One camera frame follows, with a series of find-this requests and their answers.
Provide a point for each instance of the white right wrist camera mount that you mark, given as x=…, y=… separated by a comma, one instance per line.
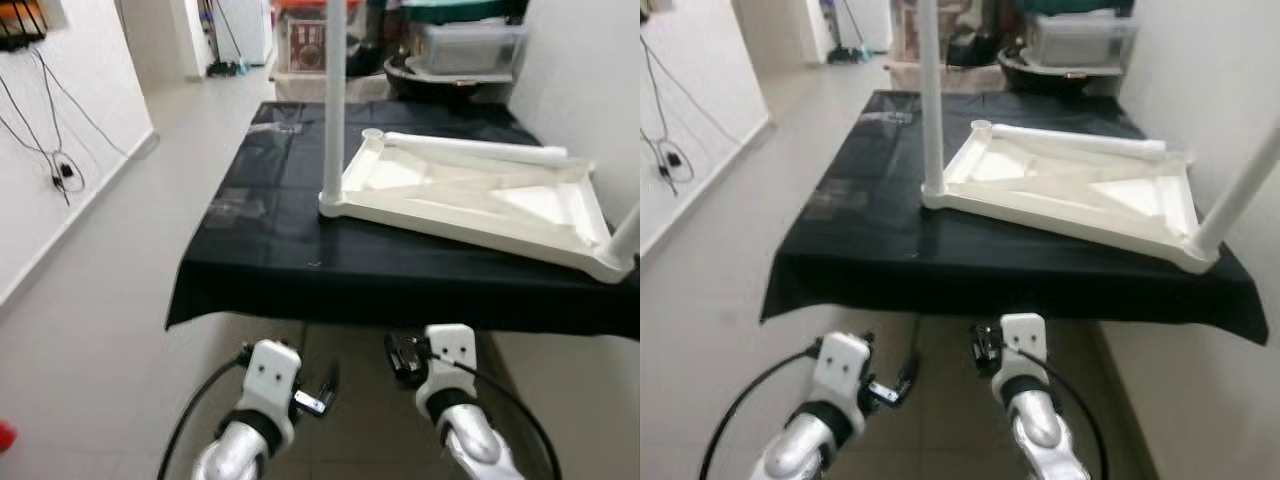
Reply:
x=1025, y=338
x=450, y=350

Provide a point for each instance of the beige patterned cloth bench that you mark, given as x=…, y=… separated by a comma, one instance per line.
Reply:
x=960, y=78
x=300, y=87

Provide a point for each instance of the crumpled clear tape patch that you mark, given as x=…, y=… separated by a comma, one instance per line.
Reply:
x=242, y=207
x=840, y=200

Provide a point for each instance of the white plastic children table top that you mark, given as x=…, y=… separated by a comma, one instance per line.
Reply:
x=540, y=205
x=1140, y=195

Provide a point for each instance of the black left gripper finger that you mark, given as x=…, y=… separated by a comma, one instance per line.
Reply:
x=328, y=385
x=909, y=377

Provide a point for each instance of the black power adapter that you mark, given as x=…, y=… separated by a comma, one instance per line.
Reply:
x=65, y=170
x=672, y=158

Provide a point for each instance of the clear tape strip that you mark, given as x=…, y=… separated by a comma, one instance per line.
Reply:
x=275, y=127
x=895, y=118

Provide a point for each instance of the black tablecloth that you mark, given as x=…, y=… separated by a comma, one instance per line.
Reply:
x=250, y=270
x=850, y=260

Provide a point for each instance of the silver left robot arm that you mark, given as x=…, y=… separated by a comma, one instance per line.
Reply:
x=230, y=455
x=800, y=450

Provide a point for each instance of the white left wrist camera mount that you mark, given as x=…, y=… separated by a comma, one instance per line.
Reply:
x=840, y=368
x=272, y=375

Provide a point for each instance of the red plastic stool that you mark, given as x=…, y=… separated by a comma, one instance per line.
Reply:
x=7, y=435

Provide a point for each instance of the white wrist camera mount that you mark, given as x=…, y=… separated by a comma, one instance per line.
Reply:
x=1025, y=338
x=450, y=350
x=840, y=368
x=272, y=375

